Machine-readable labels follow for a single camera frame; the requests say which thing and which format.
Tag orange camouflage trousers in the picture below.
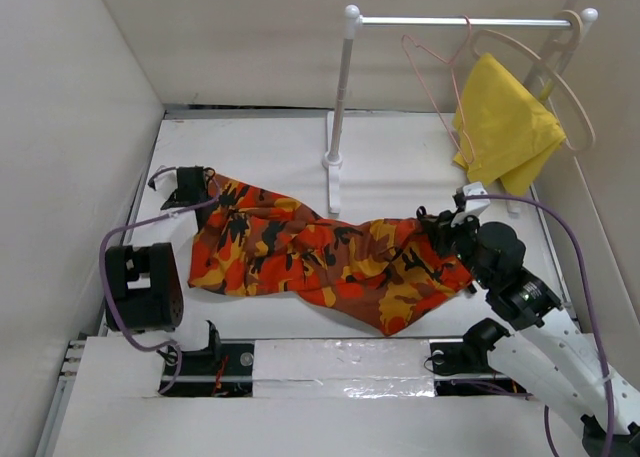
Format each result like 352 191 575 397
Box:
188 174 472 336

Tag white metal clothes rack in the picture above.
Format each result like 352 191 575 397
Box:
321 4 600 216

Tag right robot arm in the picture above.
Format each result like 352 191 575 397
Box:
417 208 639 456

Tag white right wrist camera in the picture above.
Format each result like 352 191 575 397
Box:
451 182 490 227

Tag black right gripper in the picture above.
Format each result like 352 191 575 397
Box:
423 207 494 289

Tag pink wire hanger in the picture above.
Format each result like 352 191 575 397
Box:
400 15 476 166

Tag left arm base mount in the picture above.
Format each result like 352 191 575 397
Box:
162 341 255 398

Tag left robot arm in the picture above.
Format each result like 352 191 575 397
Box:
99 166 219 373

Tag yellow folded cloth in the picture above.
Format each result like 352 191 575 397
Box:
453 53 566 197

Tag wooden round hanger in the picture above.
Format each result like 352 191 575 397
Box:
470 7 599 155

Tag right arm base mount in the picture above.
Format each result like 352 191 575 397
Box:
423 340 531 399

